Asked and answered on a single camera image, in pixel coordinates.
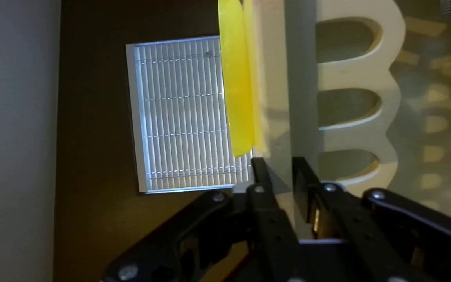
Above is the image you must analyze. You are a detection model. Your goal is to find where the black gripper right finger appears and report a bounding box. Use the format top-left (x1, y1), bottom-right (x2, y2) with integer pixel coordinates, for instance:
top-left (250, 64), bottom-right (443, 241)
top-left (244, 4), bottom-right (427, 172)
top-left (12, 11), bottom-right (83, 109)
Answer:
top-left (292, 155), bottom-right (451, 282)

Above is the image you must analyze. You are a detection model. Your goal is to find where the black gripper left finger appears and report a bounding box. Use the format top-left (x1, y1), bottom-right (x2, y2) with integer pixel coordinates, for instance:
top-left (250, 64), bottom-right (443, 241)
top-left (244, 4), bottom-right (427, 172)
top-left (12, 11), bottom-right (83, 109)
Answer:
top-left (98, 155), bottom-right (310, 282)

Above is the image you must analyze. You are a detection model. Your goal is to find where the cream wooden shelf stand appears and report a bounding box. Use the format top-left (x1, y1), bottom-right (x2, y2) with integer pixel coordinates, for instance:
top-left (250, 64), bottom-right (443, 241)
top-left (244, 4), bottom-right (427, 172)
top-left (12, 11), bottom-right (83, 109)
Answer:
top-left (239, 0), bottom-right (451, 225)

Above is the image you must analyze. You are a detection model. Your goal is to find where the yellow plastic tray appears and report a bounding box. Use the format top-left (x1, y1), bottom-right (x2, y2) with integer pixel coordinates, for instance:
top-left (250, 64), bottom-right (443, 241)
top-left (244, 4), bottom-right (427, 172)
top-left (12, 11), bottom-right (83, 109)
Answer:
top-left (216, 0), bottom-right (269, 158)

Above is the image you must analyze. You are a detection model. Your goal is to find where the white slatted window blind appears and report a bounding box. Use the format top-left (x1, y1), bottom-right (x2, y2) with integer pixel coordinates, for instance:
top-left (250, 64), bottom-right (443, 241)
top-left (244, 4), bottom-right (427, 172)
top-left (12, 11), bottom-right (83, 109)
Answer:
top-left (125, 36), bottom-right (253, 195)

